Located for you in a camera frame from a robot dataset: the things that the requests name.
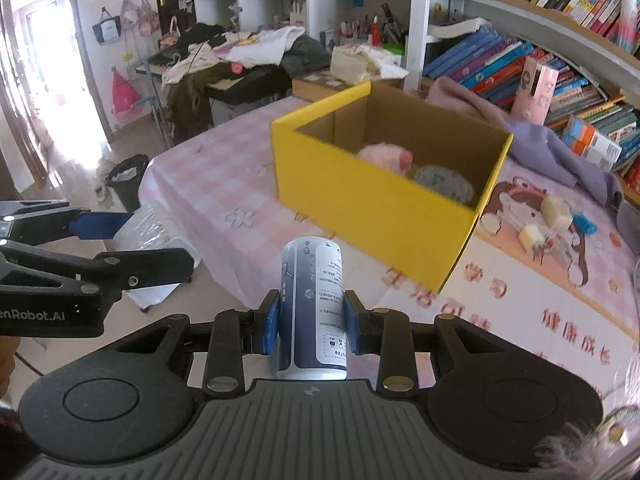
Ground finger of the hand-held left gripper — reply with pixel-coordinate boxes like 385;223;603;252
0;201;137;243
0;241;197;306

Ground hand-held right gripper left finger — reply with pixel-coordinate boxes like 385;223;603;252
119;290;283;395

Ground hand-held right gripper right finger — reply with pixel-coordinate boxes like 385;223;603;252
345;291;506;395

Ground white and blue can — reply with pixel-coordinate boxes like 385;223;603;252
276;236;349;381

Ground yellow cardboard box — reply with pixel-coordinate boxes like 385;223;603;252
270;81;515;295

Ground yellow tape roll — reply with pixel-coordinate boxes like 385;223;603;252
412;163;477;207

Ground pink plush toy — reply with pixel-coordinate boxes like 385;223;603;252
356;142;415;177

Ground small white packet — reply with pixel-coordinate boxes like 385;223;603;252
519;225;546;250
532;237;576;267
540;194;572;230

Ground clear plastic bag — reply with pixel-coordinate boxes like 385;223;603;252
114;204;203;313

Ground white shoe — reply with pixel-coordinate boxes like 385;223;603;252
94;160;118;203

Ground black trash bin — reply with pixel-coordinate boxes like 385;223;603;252
105;155;151;213

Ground pink printed tablecloth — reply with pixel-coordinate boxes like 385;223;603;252
137;95;640;411

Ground pink backpack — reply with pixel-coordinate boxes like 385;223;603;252
111;67;143;121

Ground brown garment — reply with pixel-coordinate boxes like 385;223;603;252
167;67;236;131

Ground blue and white tote bag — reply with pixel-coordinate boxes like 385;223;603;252
92;7;123;46

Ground black desk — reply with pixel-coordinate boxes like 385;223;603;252
205;65;293;108

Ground white shirt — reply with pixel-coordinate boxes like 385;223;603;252
215;27;306;67

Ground purple cloth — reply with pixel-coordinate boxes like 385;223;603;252
427;77;640;256

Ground cream tissue pack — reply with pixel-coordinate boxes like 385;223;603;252
330;44;406;85

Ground dark grey garment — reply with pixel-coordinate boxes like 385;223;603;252
282;35;333;78

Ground row of colourful books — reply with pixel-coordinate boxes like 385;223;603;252
422;27;640;171

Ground pink carton box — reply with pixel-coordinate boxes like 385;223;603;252
512;56;560;126

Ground orange and white boxes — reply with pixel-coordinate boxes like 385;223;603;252
561;115;623;171

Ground white bookshelf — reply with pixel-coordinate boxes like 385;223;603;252
192;0;640;111

